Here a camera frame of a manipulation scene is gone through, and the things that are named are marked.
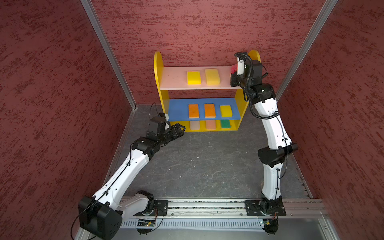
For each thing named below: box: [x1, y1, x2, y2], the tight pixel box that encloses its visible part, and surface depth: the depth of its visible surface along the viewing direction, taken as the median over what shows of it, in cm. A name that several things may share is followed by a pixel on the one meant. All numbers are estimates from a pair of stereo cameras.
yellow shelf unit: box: [154, 50, 261, 133], surface depth 97 cm
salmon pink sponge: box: [206, 120, 216, 130], surface depth 108 cm
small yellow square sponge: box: [220, 105, 233, 118], surface depth 97 cm
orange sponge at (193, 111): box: [188, 104, 200, 119], surface depth 99 cm
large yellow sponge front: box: [205, 68, 221, 86], surface depth 78 cm
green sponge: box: [221, 119, 231, 129], surface depth 108 cm
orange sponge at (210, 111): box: [204, 104, 217, 118], surface depth 100 cm
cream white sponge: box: [190, 120, 200, 130], surface depth 108 cm
